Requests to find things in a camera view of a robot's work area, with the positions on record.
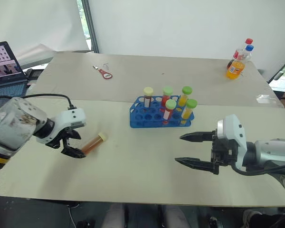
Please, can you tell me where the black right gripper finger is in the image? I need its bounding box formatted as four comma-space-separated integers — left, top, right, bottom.
179, 131, 216, 143
174, 156, 219, 175

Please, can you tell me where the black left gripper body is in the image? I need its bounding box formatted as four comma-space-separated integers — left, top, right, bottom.
45, 127, 74, 149

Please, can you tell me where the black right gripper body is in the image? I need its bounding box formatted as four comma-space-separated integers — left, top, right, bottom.
211, 130, 238, 175

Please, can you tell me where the orange tube with yellow cap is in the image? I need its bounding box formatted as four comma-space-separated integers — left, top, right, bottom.
81, 132, 108, 155

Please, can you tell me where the blue test tube rack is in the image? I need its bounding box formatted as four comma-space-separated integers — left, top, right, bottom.
129, 95, 195, 129

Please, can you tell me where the yellow tube with green cap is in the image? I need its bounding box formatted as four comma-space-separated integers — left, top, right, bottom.
178, 85, 193, 107
180, 98, 198, 126

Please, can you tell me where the labelled red tube, green cap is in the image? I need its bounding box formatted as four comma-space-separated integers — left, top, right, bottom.
162, 99, 177, 125

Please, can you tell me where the red tube with green cap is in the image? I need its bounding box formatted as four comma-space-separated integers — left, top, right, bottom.
161, 85, 174, 103

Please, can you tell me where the beige cardboard sheet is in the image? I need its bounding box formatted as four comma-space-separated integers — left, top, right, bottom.
28, 51, 285, 109
0, 96, 285, 208

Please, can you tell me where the dark red tube, yellow cap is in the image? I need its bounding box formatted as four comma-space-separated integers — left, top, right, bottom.
143, 86, 154, 108

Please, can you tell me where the red bottle opener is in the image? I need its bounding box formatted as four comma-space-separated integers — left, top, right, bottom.
98, 68, 114, 80

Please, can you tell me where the clear plastic wrapper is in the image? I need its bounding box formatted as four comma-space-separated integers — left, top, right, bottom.
256, 94, 277, 104

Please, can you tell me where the grey shoe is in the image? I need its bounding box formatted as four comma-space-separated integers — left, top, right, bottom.
241, 209, 263, 228

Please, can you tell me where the black device beside laptop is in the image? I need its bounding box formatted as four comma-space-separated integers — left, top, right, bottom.
25, 68, 43, 81

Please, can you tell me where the orange soda bottle, blue cap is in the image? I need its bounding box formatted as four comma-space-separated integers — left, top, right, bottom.
226, 44, 255, 80

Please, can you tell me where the open black laptop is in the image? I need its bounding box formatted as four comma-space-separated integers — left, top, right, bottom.
0, 41, 29, 98

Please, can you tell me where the cola bottle with red cap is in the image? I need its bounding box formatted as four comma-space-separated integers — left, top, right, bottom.
227, 38, 254, 69

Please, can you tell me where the white paper backdrop sheet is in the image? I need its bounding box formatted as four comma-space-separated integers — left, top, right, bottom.
0, 0, 94, 65

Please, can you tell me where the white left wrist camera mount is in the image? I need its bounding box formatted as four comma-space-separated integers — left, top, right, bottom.
35, 108, 87, 145

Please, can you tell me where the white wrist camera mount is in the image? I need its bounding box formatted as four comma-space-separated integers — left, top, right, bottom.
217, 114, 248, 172
35, 108, 87, 145

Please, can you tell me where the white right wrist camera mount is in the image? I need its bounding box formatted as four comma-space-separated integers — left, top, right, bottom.
217, 114, 248, 172

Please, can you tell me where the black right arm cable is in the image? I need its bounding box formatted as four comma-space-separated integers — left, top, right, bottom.
230, 161, 285, 177

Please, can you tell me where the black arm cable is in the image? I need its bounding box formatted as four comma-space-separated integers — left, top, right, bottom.
0, 93, 76, 110
230, 161, 285, 177

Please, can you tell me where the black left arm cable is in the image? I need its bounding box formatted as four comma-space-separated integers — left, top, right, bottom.
0, 93, 76, 110

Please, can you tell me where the dark window frame post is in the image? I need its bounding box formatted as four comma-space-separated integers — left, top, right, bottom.
81, 0, 100, 54

